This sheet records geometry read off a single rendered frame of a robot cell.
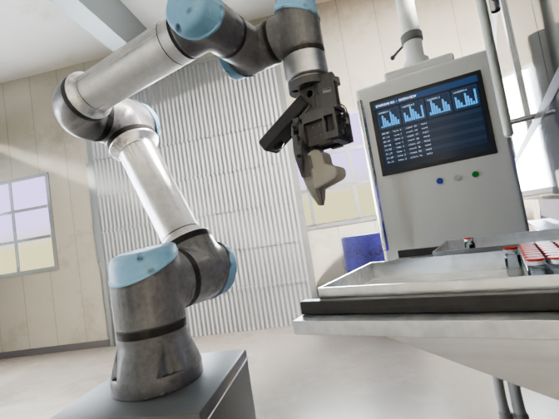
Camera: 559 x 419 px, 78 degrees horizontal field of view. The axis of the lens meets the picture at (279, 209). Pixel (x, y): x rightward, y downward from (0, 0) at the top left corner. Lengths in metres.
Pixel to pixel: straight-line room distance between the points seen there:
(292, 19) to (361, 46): 3.75
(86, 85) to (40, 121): 4.79
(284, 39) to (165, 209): 0.41
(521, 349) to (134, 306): 0.54
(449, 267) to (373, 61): 3.71
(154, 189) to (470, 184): 1.10
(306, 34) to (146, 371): 0.59
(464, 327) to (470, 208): 1.02
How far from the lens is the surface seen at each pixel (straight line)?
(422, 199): 1.44
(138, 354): 0.63
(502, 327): 0.45
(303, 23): 0.65
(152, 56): 0.66
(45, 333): 5.44
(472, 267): 0.75
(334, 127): 0.57
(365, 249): 3.20
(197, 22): 0.57
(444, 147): 1.46
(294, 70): 0.62
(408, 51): 1.64
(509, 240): 1.09
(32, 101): 5.70
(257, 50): 0.67
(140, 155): 0.84
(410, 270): 0.77
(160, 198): 0.78
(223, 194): 4.06
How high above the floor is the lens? 1.01
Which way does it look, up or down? 4 degrees up
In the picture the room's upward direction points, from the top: 9 degrees counter-clockwise
